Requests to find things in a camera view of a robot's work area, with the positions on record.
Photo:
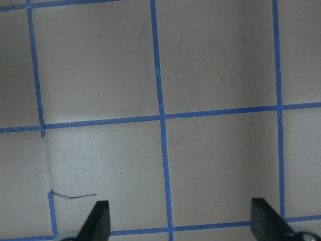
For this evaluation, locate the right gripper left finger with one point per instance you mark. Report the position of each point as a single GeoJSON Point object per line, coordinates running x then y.
{"type": "Point", "coordinates": [97, 225]}

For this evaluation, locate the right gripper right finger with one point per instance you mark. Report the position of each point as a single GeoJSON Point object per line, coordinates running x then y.
{"type": "Point", "coordinates": [266, 224]}

